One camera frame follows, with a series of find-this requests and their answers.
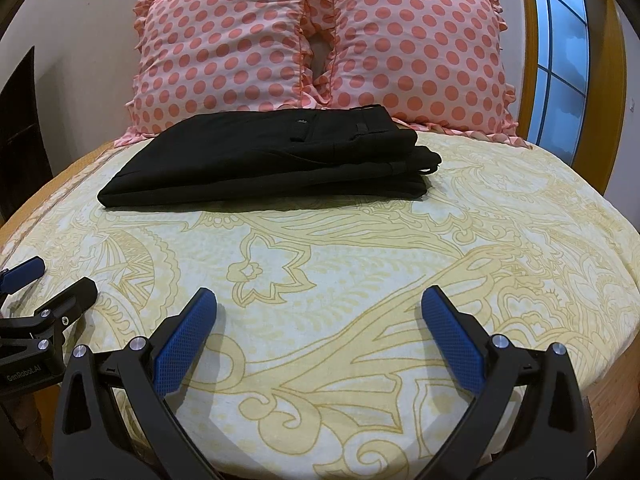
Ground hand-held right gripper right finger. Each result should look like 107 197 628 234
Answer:
420 284 596 480

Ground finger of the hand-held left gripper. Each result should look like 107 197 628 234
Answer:
0 276 98 352
0 256 46 293

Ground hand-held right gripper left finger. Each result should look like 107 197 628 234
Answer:
52 287 218 480

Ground black pants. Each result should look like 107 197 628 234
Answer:
97 104 442 208

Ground yellow patterned bed sheet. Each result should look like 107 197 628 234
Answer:
0 127 640 480

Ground dark wooden cabinet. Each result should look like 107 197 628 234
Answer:
0 45 53 223

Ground pink polka dot pillow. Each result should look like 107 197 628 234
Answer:
305 0 533 150
114 0 326 148

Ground glass window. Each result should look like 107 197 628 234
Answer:
530 0 591 163

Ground wooden window frame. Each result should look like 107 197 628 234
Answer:
515 0 628 196

